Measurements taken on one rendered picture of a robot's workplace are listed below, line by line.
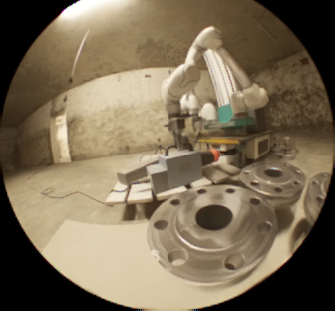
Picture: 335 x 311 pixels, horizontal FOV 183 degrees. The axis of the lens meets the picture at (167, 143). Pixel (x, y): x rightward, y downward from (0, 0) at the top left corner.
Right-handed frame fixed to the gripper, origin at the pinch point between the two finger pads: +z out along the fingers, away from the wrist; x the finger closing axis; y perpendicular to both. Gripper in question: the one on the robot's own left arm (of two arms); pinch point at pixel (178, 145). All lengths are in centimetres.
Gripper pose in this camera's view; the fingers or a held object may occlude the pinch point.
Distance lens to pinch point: 57.2
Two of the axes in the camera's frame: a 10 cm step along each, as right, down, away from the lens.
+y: -9.3, 1.6, -3.3
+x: 3.4, 0.3, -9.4
